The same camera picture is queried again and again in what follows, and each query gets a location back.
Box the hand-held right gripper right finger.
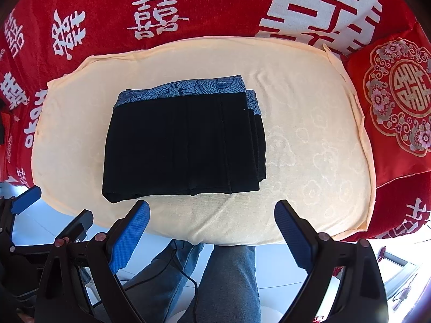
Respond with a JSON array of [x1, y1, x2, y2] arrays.
[[274, 199, 385, 323]]

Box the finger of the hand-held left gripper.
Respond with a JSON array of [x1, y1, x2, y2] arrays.
[[55, 209, 94, 243], [9, 186, 43, 216]]

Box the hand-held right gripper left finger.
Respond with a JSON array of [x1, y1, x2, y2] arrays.
[[35, 200, 151, 323]]

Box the black pants with blue waistband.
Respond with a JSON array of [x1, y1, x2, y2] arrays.
[[102, 74, 268, 204]]

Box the person's left leg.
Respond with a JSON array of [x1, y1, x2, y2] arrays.
[[122, 239, 204, 323]]

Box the person's leg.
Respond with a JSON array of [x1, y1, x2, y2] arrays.
[[192, 243, 260, 323], [122, 239, 204, 323]]

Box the person's right leg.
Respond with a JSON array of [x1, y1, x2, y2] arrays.
[[192, 243, 260, 323]]

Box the cream towel blanket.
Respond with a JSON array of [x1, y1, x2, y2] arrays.
[[31, 36, 377, 246]]

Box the red embroidered cushion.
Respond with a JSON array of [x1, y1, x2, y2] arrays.
[[343, 28, 431, 189]]

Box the red printed blanket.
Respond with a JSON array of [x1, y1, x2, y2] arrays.
[[0, 0, 431, 241]]

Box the black cable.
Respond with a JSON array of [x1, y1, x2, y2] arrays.
[[164, 240, 200, 323]]

